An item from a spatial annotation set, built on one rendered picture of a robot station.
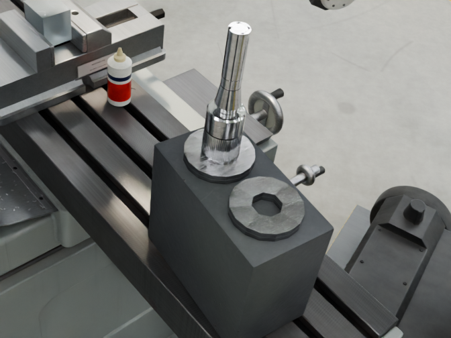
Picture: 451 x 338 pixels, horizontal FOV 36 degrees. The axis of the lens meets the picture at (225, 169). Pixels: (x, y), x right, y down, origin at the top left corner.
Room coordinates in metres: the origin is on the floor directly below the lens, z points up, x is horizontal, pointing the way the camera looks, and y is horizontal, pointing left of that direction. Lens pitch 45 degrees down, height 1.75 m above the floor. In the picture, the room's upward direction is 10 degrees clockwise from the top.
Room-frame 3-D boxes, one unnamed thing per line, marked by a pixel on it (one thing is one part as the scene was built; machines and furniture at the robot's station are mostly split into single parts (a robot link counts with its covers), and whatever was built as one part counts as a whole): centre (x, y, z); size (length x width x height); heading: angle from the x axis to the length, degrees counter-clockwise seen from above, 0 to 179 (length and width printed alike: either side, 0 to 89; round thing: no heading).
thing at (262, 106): (1.28, -0.05, 0.66); 0.16 x 0.12 x 0.12; 138
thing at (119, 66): (0.92, 0.20, 1.01); 0.04 x 0.04 x 0.11
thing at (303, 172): (1.21, -0.17, 0.54); 0.22 x 0.06 x 0.06; 138
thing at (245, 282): (0.59, -0.02, 1.06); 0.22 x 0.12 x 0.20; 41
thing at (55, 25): (0.96, 0.33, 1.07); 0.06 x 0.05 x 0.06; 48
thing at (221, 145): (0.62, 0.01, 1.19); 0.05 x 0.05 x 0.06
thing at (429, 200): (1.18, -0.47, 0.50); 0.20 x 0.05 x 0.20; 67
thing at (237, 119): (0.62, 0.01, 1.22); 0.05 x 0.05 x 0.01
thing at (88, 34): (1.00, 0.30, 1.05); 0.12 x 0.06 x 0.04; 48
